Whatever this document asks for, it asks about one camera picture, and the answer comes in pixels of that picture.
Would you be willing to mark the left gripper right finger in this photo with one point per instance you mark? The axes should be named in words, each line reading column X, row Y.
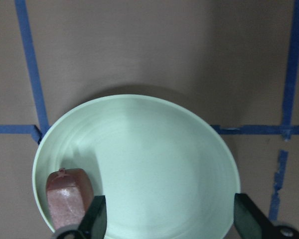
column 251, row 223

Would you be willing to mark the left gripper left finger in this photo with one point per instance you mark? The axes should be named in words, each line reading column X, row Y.
column 92, row 226

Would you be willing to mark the brown bun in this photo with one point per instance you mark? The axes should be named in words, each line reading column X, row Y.
column 69, row 194

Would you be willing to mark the light green plate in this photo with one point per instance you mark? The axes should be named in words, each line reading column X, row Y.
column 165, row 172

